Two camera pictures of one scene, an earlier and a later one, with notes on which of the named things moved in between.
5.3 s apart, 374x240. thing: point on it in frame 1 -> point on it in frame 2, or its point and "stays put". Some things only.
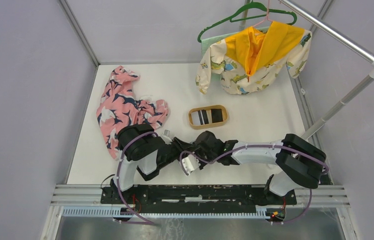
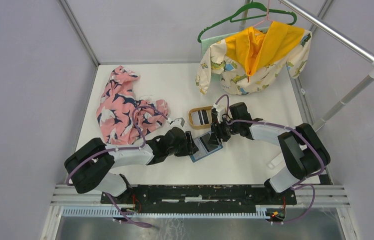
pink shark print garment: [117, 108] stays put
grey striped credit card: [203, 117] stays put
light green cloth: [206, 42] stays put
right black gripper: [197, 151] -> [217, 128]
